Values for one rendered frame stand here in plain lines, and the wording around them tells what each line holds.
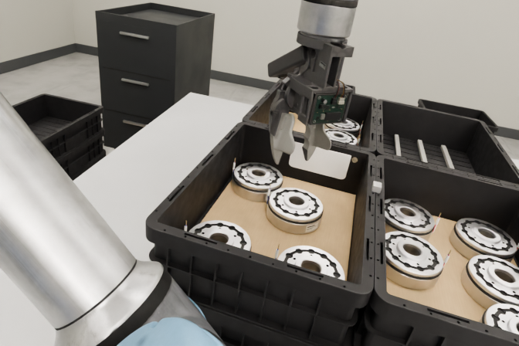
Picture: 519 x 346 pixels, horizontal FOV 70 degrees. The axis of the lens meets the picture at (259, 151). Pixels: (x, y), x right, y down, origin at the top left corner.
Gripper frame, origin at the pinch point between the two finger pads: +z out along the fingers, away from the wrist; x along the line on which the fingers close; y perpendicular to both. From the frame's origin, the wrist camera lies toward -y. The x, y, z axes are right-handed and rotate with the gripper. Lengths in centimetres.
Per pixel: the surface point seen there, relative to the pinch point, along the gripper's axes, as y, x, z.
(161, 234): 9.3, -23.8, 4.3
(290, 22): -287, 169, 24
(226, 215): -3.5, -9.0, 13.8
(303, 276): 21.6, -9.9, 3.9
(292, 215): 3.4, 0.4, 10.7
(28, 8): -388, -61, 44
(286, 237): 5.2, -1.1, 13.8
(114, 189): -36, -25, 27
